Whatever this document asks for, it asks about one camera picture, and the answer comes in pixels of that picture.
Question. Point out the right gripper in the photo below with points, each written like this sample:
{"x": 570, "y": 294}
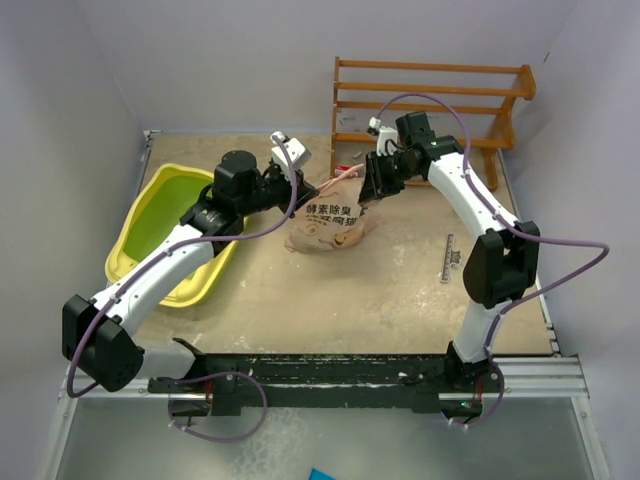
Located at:
{"x": 374, "y": 186}

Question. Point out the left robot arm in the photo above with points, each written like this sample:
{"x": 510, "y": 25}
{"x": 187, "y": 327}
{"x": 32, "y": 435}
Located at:
{"x": 97, "y": 334}

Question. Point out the blue object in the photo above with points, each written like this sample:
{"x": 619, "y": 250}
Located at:
{"x": 316, "y": 474}

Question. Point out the aluminium rail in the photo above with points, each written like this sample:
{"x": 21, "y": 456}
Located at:
{"x": 543, "y": 377}

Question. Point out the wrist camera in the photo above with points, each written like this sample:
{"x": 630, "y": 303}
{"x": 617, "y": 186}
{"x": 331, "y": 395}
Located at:
{"x": 287, "y": 151}
{"x": 386, "y": 137}

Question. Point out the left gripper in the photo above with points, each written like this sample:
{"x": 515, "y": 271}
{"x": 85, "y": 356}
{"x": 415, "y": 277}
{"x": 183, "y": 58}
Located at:
{"x": 304, "y": 192}

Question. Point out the grey ruler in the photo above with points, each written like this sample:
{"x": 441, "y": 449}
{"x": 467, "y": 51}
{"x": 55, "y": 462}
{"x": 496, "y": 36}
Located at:
{"x": 451, "y": 258}

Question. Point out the pink cat litter bag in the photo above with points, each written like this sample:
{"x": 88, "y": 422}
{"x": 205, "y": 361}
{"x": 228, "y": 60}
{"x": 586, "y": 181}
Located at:
{"x": 334, "y": 219}

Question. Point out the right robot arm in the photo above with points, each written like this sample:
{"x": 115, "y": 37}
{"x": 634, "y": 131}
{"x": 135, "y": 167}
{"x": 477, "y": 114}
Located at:
{"x": 501, "y": 265}

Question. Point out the red white small box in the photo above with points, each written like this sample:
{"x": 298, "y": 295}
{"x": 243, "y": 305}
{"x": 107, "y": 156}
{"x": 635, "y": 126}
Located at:
{"x": 343, "y": 169}

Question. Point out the black base frame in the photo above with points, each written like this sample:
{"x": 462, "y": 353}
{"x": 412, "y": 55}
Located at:
{"x": 225, "y": 384}

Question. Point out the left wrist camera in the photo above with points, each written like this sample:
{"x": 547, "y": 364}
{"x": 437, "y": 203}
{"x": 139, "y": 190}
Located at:
{"x": 287, "y": 151}

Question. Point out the orange wooden shelf rack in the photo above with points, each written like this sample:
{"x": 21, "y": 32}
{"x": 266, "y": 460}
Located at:
{"x": 500, "y": 135}

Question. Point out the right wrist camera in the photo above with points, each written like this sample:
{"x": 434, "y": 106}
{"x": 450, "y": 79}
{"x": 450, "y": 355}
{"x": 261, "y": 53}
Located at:
{"x": 386, "y": 137}

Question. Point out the yellow green litter box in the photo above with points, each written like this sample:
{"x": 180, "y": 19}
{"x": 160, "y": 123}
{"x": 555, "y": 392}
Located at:
{"x": 156, "y": 210}

